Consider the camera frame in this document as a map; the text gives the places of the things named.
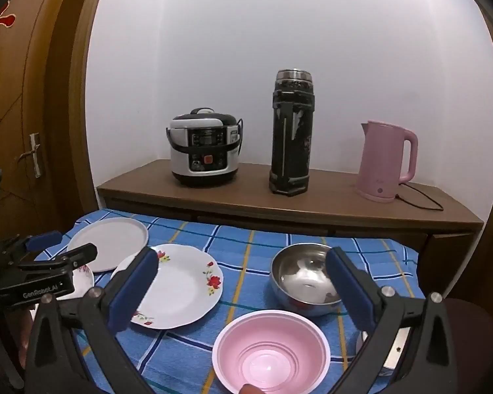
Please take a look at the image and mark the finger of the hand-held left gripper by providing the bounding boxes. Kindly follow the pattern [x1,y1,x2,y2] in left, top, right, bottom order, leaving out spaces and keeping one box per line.
[0,231,63,263]
[14,243,98,280]

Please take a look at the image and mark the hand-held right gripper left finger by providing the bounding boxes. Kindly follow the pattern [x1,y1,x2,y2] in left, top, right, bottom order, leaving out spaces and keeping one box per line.
[22,247,159,394]

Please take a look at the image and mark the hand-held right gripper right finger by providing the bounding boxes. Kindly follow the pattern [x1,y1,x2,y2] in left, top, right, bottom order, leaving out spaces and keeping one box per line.
[325,247,469,394]

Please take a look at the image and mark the small floral white plate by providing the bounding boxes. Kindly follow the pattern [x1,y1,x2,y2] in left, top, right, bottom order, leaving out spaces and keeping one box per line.
[55,263,95,301]

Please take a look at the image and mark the plain white plate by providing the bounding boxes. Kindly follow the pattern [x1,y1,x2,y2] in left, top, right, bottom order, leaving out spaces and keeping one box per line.
[67,217,149,272]

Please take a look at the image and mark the large floral white plate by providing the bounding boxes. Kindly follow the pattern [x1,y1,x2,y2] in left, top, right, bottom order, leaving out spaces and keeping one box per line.
[110,243,224,330]

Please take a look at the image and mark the stainless steel bowl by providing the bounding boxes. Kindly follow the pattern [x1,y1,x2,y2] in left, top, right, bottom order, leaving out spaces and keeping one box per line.
[270,243,348,317]

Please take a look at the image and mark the white enamel bowl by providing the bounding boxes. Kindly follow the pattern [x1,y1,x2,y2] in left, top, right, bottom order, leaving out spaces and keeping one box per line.
[355,328,409,378]

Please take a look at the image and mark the pink plastic bowl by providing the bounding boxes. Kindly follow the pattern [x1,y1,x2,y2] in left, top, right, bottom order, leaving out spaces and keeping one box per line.
[212,310,331,394]

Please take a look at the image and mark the person's left hand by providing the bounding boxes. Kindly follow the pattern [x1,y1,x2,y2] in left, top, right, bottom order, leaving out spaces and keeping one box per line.
[0,304,37,362]

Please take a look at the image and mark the brown wooden cabinet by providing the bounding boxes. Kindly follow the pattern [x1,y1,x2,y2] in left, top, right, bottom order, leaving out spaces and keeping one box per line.
[96,159,484,296]

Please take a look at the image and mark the blue plaid tablecloth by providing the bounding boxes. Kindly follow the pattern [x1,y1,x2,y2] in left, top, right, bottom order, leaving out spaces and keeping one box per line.
[33,208,420,394]

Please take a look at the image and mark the pink electric kettle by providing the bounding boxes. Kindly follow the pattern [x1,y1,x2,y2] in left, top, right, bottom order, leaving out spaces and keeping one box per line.
[355,120,419,204]

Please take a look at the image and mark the silver black rice cooker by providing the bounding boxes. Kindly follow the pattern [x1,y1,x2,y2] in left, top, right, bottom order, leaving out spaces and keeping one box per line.
[165,108,244,186]

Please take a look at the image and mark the brown wooden door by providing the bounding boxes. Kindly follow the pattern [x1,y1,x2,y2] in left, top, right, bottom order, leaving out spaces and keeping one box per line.
[0,0,91,251]

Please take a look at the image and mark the black thermos flask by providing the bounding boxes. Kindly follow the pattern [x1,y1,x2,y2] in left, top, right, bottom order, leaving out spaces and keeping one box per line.
[269,69,315,195]

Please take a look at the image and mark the red door decoration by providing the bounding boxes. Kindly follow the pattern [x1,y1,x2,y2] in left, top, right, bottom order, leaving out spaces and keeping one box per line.
[0,0,17,56]

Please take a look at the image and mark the silver door handle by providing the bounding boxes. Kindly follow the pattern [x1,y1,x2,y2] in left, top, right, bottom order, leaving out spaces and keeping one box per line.
[18,132,46,178]

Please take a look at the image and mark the black kettle power cable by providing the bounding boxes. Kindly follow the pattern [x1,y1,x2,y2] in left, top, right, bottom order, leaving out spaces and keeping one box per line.
[396,181,445,213]

